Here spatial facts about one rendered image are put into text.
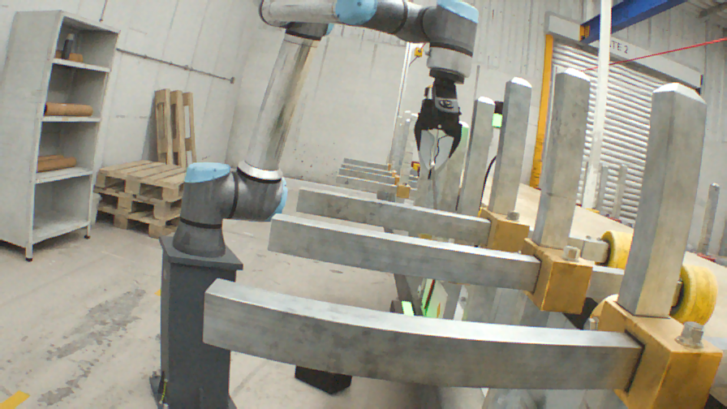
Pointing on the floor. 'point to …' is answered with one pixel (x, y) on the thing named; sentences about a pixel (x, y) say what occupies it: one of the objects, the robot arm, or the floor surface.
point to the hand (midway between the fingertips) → (429, 173)
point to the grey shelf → (50, 123)
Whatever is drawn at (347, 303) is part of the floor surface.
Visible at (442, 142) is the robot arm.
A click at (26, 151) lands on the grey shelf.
